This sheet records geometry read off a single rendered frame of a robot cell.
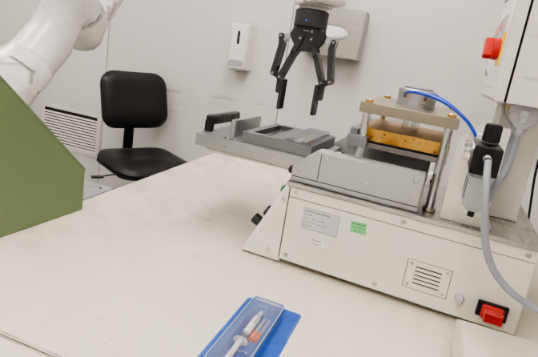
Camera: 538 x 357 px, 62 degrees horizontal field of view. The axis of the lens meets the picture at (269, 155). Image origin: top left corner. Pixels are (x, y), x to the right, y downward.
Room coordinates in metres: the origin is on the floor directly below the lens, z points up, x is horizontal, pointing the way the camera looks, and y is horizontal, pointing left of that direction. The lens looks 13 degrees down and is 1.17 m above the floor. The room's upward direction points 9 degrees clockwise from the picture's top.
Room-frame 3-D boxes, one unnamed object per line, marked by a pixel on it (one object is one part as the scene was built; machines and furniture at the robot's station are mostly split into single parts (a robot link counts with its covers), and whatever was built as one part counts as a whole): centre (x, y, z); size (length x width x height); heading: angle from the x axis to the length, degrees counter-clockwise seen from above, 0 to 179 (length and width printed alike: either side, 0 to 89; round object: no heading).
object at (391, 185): (0.85, -0.17, 0.97); 0.26 x 0.05 x 0.07; 69
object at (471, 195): (0.70, -0.33, 1.05); 0.15 x 0.05 x 0.15; 159
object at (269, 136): (1.04, -0.05, 0.98); 0.20 x 0.17 x 0.03; 159
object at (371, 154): (1.11, -0.27, 0.97); 0.25 x 0.05 x 0.07; 69
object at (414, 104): (0.92, -0.31, 1.08); 0.31 x 0.24 x 0.13; 159
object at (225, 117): (1.11, 0.13, 0.99); 0.15 x 0.02 x 0.04; 159
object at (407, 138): (0.94, -0.29, 1.07); 0.22 x 0.17 x 0.10; 159
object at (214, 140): (1.06, 0.00, 0.97); 0.30 x 0.22 x 0.08; 69
